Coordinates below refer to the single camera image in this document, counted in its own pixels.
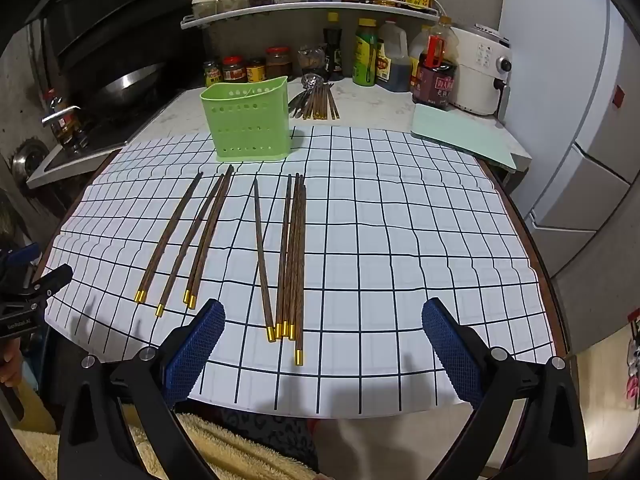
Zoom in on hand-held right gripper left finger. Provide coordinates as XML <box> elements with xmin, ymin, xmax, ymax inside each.
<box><xmin>57</xmin><ymin>298</ymin><xmax>227</xmax><ymax>480</ymax></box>

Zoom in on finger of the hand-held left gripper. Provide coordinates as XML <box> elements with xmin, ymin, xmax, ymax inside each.
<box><xmin>30</xmin><ymin>263</ymin><xmax>74</xmax><ymax>311</ymax></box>
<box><xmin>0</xmin><ymin>243</ymin><xmax>41</xmax><ymax>273</ymax></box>

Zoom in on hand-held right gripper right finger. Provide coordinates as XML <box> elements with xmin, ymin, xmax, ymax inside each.
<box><xmin>421</xmin><ymin>297</ymin><xmax>588</xmax><ymax>480</ymax></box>

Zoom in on wooden chopstick gold tip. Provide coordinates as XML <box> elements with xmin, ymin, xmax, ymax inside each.
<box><xmin>294</xmin><ymin>185</ymin><xmax>307</xmax><ymax>366</ymax></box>
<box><xmin>188</xmin><ymin>166</ymin><xmax>236</xmax><ymax>309</ymax></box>
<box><xmin>183</xmin><ymin>165</ymin><xmax>233</xmax><ymax>306</ymax></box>
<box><xmin>281</xmin><ymin>172</ymin><xmax>301</xmax><ymax>337</ymax></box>
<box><xmin>275</xmin><ymin>174</ymin><xmax>293</xmax><ymax>338</ymax></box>
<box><xmin>155</xmin><ymin>174</ymin><xmax>225</xmax><ymax>317</ymax></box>
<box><xmin>252</xmin><ymin>178</ymin><xmax>276</xmax><ymax>342</ymax></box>
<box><xmin>287</xmin><ymin>175</ymin><xmax>306</xmax><ymax>339</ymax></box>
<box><xmin>136</xmin><ymin>171</ymin><xmax>204</xmax><ymax>305</ymax></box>

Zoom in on green perforated utensil holder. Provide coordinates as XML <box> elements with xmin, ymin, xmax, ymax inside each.
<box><xmin>200</xmin><ymin>76</ymin><xmax>293</xmax><ymax>163</ymax></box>

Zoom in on person's left hand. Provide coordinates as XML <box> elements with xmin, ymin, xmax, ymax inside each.
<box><xmin>0</xmin><ymin>340</ymin><xmax>24</xmax><ymax>389</ymax></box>

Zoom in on metal pot lid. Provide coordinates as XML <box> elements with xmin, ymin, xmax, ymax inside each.
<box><xmin>12</xmin><ymin>139</ymin><xmax>47</xmax><ymax>182</ymax></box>

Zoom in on yellow fleece cloth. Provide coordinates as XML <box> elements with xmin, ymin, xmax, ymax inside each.
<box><xmin>10</xmin><ymin>412</ymin><xmax>321</xmax><ymax>480</ymax></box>

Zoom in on white black-checked tablecloth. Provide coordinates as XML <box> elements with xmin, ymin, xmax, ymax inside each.
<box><xmin>40</xmin><ymin>125</ymin><xmax>556</xmax><ymax>418</ymax></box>

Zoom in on amber oil bottle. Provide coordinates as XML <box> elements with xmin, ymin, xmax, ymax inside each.
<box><xmin>50</xmin><ymin>89</ymin><xmax>92</xmax><ymax>153</ymax></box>

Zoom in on black cooktop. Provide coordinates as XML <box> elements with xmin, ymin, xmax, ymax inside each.
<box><xmin>27</xmin><ymin>87</ymin><xmax>187</xmax><ymax>189</ymax></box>

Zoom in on colourful hanging items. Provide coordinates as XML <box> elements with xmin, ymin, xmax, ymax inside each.
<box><xmin>624</xmin><ymin>310</ymin><xmax>640</xmax><ymax>402</ymax></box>

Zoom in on steel wok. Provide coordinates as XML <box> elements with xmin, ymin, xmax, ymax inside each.
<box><xmin>87</xmin><ymin>62</ymin><xmax>169</xmax><ymax>109</ymax></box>

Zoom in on pale green cutting board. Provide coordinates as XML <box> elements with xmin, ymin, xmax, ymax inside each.
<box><xmin>411</xmin><ymin>103</ymin><xmax>518</xmax><ymax>169</ymax></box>

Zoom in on black range hood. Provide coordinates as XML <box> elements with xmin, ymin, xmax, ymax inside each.
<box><xmin>25</xmin><ymin>0</ymin><xmax>207</xmax><ymax>83</ymax></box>

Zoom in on pile of metal spoons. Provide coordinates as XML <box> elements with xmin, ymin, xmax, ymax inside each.
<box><xmin>289</xmin><ymin>89</ymin><xmax>312</xmax><ymax>120</ymax></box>

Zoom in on dark soy sauce jug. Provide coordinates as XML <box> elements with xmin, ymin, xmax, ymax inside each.
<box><xmin>412</xmin><ymin>16</ymin><xmax>459</xmax><ymax>111</ymax></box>

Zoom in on white refrigerator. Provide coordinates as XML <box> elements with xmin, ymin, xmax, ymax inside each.
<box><xmin>497</xmin><ymin>0</ymin><xmax>640</xmax><ymax>281</ymax></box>

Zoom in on white air fryer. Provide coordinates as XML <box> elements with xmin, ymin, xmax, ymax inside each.
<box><xmin>448</xmin><ymin>24</ymin><xmax>514</xmax><ymax>116</ymax></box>

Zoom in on red-lid chili jar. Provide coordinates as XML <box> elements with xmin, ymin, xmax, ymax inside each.
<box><xmin>221</xmin><ymin>56</ymin><xmax>249</xmax><ymax>84</ymax></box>

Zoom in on bundle of plain wooden chopsticks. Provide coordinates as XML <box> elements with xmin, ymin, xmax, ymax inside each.
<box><xmin>302</xmin><ymin>82</ymin><xmax>342</xmax><ymax>122</ymax></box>

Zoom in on white jug dark liquid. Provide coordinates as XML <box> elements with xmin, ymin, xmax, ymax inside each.
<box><xmin>376</xmin><ymin>20</ymin><xmax>414</xmax><ymax>92</ymax></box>

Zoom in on tall red-lid brown jar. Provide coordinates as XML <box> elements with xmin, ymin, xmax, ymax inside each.
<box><xmin>265</xmin><ymin>46</ymin><xmax>294</xmax><ymax>81</ymax></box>

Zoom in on green-label bottle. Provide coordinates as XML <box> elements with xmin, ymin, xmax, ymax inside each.
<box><xmin>352</xmin><ymin>17</ymin><xmax>379</xmax><ymax>86</ymax></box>

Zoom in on clear jar with dried goods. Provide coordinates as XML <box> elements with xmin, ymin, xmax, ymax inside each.
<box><xmin>298</xmin><ymin>46</ymin><xmax>326</xmax><ymax>79</ymax></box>

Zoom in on dark soy sauce bottle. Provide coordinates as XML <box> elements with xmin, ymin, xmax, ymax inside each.
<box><xmin>322</xmin><ymin>12</ymin><xmax>346</xmax><ymax>81</ymax></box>

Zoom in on metal lever handle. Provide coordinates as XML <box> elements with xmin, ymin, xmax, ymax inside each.
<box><xmin>41</xmin><ymin>105</ymin><xmax>82</xmax><ymax>127</ymax></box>

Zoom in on white wall shelf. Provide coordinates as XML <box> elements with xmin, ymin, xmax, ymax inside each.
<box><xmin>180</xmin><ymin>0</ymin><xmax>446</xmax><ymax>31</ymax></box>

